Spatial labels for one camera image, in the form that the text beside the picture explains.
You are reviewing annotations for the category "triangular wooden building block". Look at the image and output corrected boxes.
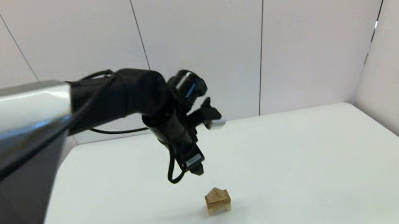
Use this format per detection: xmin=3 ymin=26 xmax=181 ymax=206
xmin=204 ymin=185 xmax=230 ymax=203

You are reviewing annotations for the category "rectangular wooden building block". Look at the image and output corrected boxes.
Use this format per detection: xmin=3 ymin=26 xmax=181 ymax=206
xmin=205 ymin=195 xmax=232 ymax=210

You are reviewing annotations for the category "arched wooden building block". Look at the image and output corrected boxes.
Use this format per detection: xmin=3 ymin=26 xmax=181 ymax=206
xmin=207 ymin=203 xmax=233 ymax=217

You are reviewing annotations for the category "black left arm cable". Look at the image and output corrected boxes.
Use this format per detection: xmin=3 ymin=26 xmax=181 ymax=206
xmin=0 ymin=59 xmax=192 ymax=212

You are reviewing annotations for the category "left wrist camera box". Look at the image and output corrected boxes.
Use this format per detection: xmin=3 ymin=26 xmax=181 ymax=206
xmin=188 ymin=96 xmax=228 ymax=134

